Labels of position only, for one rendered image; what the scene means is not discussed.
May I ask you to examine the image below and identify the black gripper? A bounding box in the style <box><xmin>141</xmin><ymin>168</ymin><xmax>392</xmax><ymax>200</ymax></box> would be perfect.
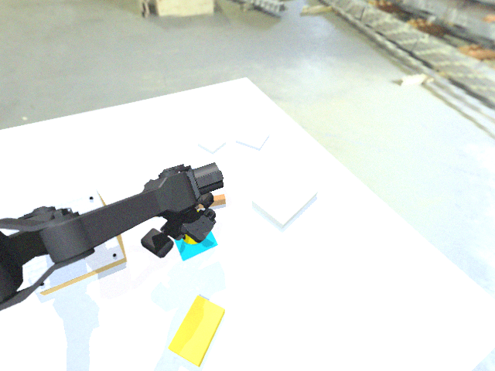
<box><xmin>140</xmin><ymin>192</ymin><xmax>214</xmax><ymax>259</ymax></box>

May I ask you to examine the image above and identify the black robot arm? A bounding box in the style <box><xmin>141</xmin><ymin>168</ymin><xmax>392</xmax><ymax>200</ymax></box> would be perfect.
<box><xmin>0</xmin><ymin>162</ymin><xmax>224</xmax><ymax>311</ymax></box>

